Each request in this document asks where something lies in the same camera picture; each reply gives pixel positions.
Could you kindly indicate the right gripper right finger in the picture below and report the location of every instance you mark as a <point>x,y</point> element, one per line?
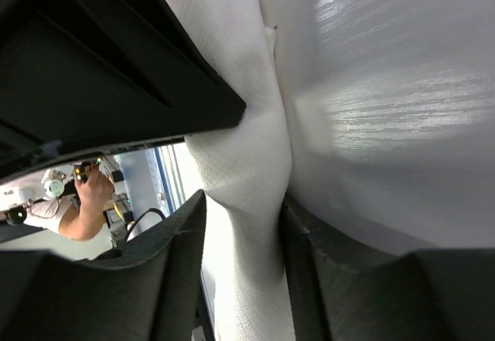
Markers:
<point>341,289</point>

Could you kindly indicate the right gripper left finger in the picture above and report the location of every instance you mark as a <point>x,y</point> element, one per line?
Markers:
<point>146,289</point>

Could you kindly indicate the person in background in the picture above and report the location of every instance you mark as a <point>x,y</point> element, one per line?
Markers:
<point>63,200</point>

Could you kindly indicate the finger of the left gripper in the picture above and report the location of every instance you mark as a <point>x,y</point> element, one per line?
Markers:
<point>83,78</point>

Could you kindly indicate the white cloth napkin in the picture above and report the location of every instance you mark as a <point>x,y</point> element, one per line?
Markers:
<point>244,172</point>

